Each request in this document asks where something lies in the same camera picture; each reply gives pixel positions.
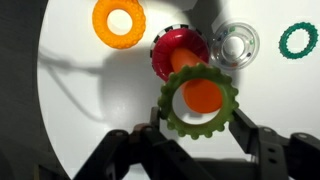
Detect yellow orange bumpy ring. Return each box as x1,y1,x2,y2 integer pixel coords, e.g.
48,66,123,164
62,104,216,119
91,0,147,50

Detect clear ring with coloured beads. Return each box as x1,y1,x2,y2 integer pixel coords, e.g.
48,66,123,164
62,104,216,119
209,21,261,72

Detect black white striped ring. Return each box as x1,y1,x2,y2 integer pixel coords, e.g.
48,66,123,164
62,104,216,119
149,23,209,61

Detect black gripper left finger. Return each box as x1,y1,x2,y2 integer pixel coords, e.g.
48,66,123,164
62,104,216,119
73,106,214,180

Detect olive green bumpy ring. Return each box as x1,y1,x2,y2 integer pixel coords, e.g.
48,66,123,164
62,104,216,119
157,62,240,141

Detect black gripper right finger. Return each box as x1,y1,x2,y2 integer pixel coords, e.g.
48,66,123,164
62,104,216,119
228,108,320,180

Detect orange pole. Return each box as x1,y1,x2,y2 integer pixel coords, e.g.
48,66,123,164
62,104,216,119
169,47,224,115

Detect red ring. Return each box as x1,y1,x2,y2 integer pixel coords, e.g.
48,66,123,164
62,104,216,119
151,27,211,83

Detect small teal green ring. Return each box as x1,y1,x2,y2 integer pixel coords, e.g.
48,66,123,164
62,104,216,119
278,21,319,60

